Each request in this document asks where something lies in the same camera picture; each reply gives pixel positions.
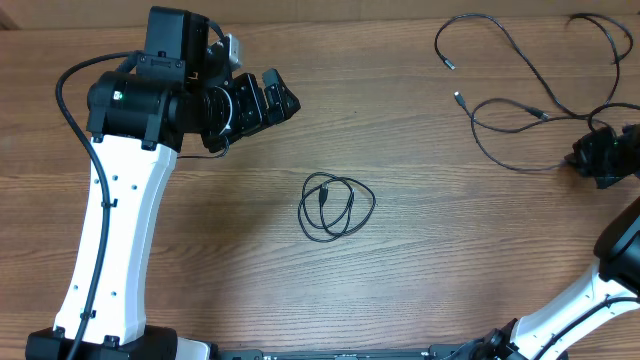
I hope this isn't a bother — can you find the black USB cable thick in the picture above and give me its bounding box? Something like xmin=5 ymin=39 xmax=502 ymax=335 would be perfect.
xmin=433 ymin=12 xmax=635 ymax=119

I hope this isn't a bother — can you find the black thin USB cable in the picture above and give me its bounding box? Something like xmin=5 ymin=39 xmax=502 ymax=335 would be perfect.
xmin=297 ymin=171 xmax=377 ymax=244

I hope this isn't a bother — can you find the black audio jack cable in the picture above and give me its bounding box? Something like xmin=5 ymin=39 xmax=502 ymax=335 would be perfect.
xmin=452 ymin=90 xmax=640 ymax=174

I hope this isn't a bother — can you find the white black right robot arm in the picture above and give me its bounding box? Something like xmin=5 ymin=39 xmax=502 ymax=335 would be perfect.
xmin=468 ymin=125 xmax=639 ymax=359

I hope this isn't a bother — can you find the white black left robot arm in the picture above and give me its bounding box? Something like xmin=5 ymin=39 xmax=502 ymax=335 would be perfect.
xmin=25 ymin=6 xmax=300 ymax=360

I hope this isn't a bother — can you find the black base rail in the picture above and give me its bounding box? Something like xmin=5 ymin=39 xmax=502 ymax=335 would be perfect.
xmin=211 ymin=340 xmax=478 ymax=360

